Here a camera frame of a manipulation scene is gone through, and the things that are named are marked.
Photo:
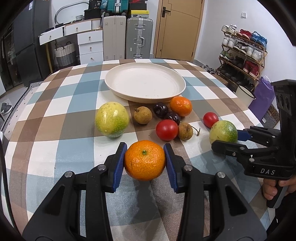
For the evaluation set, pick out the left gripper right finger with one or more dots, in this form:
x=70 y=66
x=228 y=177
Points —
x=213 y=208

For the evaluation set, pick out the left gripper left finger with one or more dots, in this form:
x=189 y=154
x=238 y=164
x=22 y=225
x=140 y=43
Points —
x=75 y=208

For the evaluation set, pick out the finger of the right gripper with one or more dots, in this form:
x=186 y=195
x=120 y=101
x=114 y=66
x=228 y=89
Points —
x=241 y=152
x=268 y=137

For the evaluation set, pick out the smaller yellow-green passion fruit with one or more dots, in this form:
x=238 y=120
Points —
x=223 y=130

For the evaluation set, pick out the red cherry tomato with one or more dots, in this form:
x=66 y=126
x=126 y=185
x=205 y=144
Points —
x=209 y=119
x=167 y=130

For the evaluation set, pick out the orange mandarin with stem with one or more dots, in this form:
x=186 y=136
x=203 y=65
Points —
x=144 y=160

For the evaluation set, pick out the large yellow-green passion fruit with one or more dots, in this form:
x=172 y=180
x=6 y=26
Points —
x=112 y=119

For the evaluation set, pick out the right hand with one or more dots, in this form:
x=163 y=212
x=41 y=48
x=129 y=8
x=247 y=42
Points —
x=269 y=187

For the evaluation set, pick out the purple bag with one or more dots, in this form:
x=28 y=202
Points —
x=264 y=96

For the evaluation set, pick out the white enamel bucket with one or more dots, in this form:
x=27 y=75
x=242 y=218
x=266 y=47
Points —
x=245 y=95

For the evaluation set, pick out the brown longan with stem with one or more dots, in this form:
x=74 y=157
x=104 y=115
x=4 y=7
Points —
x=185 y=131

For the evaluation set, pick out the wooden shoe rack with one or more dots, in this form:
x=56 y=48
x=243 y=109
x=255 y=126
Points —
x=242 y=58

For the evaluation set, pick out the dark cherry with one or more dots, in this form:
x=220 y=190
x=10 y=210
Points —
x=160 y=110
x=171 y=115

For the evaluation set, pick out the checkered tablecloth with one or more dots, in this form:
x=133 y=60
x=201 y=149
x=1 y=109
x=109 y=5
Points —
x=56 y=133

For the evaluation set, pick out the cream round plate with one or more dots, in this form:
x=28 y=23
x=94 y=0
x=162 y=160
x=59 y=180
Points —
x=145 y=82

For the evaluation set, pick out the wooden door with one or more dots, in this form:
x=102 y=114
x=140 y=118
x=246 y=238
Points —
x=177 y=29

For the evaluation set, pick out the silver suitcase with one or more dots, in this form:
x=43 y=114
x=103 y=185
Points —
x=138 y=38

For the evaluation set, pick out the black refrigerator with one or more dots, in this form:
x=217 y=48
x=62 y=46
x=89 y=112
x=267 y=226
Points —
x=31 y=57

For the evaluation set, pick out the woven laundry basket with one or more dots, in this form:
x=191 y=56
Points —
x=66 y=55

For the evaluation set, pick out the yellow black box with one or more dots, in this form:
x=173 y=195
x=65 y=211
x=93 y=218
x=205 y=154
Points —
x=139 y=14

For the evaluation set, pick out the beige suitcase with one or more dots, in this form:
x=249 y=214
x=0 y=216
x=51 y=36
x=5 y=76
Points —
x=114 y=28

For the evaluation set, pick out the white drawer desk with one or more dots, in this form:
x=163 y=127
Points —
x=89 y=38

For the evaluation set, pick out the teal suitcase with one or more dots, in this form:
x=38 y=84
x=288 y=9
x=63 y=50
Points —
x=115 y=7

